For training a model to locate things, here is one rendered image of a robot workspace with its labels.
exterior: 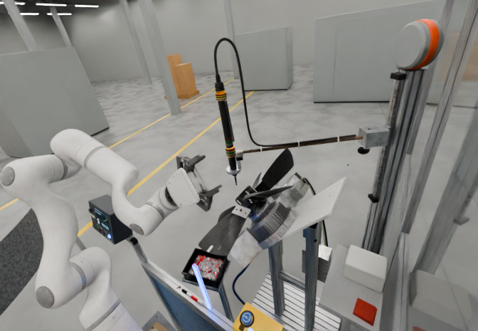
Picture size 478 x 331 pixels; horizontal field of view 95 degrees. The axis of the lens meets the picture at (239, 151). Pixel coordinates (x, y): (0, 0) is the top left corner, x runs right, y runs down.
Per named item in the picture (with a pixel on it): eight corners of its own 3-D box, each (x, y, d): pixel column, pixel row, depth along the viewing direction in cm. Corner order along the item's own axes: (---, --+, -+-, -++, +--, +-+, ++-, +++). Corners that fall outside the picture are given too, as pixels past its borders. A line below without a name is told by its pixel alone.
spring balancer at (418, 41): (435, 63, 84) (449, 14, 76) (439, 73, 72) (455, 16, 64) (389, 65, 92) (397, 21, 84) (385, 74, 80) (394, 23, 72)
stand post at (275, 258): (285, 311, 176) (280, 232, 133) (280, 322, 170) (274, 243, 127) (280, 308, 179) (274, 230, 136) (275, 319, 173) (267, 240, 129)
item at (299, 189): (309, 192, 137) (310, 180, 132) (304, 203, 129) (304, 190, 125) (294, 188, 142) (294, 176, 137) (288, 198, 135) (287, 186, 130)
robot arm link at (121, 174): (58, 169, 60) (149, 230, 57) (108, 141, 72) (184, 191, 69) (63, 188, 66) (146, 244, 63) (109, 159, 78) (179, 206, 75)
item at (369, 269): (385, 266, 112) (389, 252, 107) (381, 295, 101) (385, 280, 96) (348, 252, 122) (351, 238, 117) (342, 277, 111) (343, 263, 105)
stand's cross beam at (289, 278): (308, 287, 139) (308, 283, 137) (306, 292, 136) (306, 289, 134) (281, 272, 149) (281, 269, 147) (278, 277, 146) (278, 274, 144)
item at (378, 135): (380, 139, 100) (383, 122, 96) (389, 146, 93) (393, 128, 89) (356, 142, 100) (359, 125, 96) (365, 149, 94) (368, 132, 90)
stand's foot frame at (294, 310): (342, 317, 168) (343, 311, 164) (324, 389, 136) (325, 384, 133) (269, 277, 202) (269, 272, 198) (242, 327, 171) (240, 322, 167)
